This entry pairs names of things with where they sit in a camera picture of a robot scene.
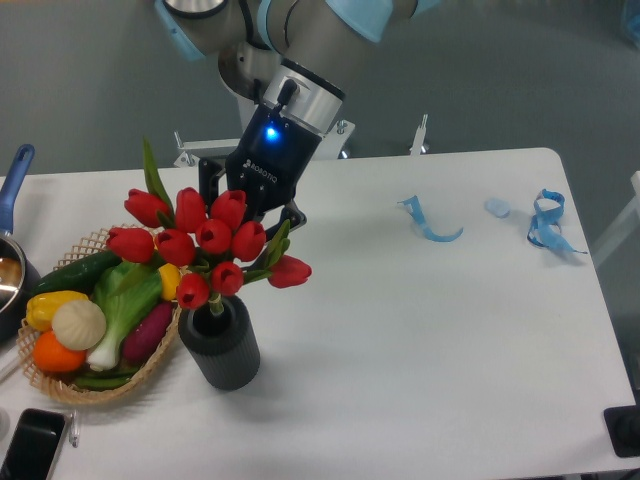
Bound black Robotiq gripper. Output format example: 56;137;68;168
198;105;320;242

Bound red tulip bouquet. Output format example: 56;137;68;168
106;140;312;315

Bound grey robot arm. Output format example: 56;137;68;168
154;1;435;227

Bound dark grey ribbed vase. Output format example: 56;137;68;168
178;296;261;391

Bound yellow lemon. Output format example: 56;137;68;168
158;263;181;301

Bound green bok choy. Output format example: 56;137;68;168
87;261;162;372

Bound curved blue tape strip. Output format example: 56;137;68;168
398;195;464;243

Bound purple sweet potato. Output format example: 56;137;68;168
122;302;173;365

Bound green cucumber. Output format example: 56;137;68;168
31;250;122;296

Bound white steamed bun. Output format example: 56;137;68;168
51;300;106;351

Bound green pea pods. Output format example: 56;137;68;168
73;369;137;391

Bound yellow bell pepper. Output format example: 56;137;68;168
25;290;89;332

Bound small pale blue cap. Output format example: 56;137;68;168
484;198;511;219

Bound orange fruit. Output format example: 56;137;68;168
32;331;86;373

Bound woven wicker basket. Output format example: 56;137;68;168
16;227;182;405

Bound clear pen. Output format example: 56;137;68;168
68;409;80;448

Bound tangled blue tape strip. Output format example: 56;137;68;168
527;189;587;254

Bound black smartphone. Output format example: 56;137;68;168
1;408;67;480

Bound black device at table corner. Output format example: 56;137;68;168
603;405;639;458

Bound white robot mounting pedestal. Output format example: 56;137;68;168
172;39;430;168

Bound blue handled saucepan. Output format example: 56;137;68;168
1;144;40;343

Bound white chair frame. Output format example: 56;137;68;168
591;171;639;269

